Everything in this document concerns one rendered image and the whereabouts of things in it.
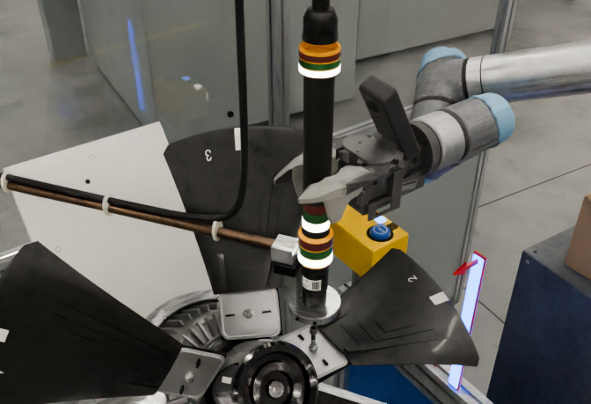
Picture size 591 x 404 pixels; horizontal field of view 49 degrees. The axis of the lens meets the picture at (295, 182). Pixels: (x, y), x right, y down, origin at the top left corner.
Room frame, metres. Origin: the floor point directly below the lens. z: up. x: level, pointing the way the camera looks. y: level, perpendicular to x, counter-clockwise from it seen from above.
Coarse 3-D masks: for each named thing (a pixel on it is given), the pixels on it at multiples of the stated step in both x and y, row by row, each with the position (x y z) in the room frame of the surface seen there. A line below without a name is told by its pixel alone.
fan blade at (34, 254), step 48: (0, 288) 0.53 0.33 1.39; (48, 288) 0.54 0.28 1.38; (96, 288) 0.55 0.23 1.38; (48, 336) 0.52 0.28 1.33; (96, 336) 0.53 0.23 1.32; (144, 336) 0.54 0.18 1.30; (0, 384) 0.50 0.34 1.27; (48, 384) 0.51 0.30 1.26; (96, 384) 0.53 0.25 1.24; (144, 384) 0.54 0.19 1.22
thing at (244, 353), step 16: (224, 352) 0.62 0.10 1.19; (240, 352) 0.57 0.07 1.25; (256, 352) 0.55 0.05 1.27; (272, 352) 0.56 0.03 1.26; (288, 352) 0.57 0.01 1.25; (224, 368) 0.56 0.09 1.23; (240, 368) 0.53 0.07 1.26; (256, 368) 0.55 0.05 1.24; (272, 368) 0.55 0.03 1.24; (288, 368) 0.55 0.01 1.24; (304, 368) 0.56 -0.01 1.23; (224, 384) 0.54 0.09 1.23; (240, 384) 0.52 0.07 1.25; (256, 384) 0.53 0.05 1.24; (288, 384) 0.55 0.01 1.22; (304, 384) 0.55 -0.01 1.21; (208, 400) 0.57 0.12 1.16; (224, 400) 0.52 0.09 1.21; (240, 400) 0.51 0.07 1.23; (256, 400) 0.51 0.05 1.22; (272, 400) 0.53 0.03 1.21; (288, 400) 0.53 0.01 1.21; (304, 400) 0.54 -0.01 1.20
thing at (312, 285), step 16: (320, 0) 0.62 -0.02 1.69; (304, 16) 0.63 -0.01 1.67; (320, 16) 0.61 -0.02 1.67; (336, 16) 0.62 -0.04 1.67; (304, 32) 0.62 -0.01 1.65; (320, 32) 0.61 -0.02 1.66; (336, 32) 0.62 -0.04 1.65; (304, 272) 0.62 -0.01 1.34; (320, 272) 0.61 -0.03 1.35; (304, 288) 0.62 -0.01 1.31; (320, 288) 0.61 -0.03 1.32; (304, 304) 0.62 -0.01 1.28; (320, 304) 0.61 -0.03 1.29
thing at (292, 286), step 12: (276, 240) 0.65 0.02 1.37; (276, 252) 0.63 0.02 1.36; (288, 252) 0.62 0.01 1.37; (276, 264) 0.63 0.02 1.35; (288, 264) 0.62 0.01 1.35; (300, 264) 0.64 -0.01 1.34; (288, 276) 0.62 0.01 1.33; (300, 276) 0.64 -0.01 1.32; (288, 288) 0.62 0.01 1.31; (300, 288) 0.64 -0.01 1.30; (288, 300) 0.62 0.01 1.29; (300, 300) 0.63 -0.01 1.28; (336, 300) 0.63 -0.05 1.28; (300, 312) 0.61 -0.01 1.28; (312, 312) 0.61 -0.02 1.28; (324, 312) 0.61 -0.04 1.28; (336, 312) 0.61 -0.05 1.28; (312, 324) 0.59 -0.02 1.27
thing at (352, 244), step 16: (352, 208) 1.13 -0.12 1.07; (336, 224) 1.08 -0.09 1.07; (352, 224) 1.07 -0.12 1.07; (368, 224) 1.07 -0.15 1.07; (384, 224) 1.07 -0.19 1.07; (336, 240) 1.08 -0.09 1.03; (352, 240) 1.03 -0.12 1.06; (368, 240) 1.02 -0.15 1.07; (384, 240) 1.02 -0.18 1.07; (400, 240) 1.03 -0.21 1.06; (352, 256) 1.03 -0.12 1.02; (368, 256) 0.99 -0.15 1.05
